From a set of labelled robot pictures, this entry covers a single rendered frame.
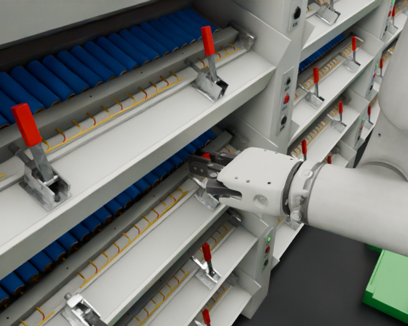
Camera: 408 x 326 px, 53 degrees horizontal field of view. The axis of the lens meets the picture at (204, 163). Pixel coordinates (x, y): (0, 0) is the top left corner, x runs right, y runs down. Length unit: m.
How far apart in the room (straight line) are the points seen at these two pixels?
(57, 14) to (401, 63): 0.30
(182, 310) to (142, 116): 0.39
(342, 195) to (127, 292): 0.29
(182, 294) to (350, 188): 0.40
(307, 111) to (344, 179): 0.47
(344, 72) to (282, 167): 0.68
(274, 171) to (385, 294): 0.74
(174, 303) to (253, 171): 0.32
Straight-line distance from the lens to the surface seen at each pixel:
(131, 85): 0.50
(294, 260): 1.27
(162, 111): 0.51
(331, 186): 0.51
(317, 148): 1.20
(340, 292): 1.22
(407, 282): 1.26
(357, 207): 0.50
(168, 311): 0.76
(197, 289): 0.79
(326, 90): 1.08
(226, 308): 1.00
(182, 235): 0.62
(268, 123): 0.74
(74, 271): 0.54
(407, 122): 0.43
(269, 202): 0.54
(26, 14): 0.33
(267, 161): 0.58
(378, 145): 0.58
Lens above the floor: 0.92
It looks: 35 degrees down
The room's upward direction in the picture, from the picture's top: straight up
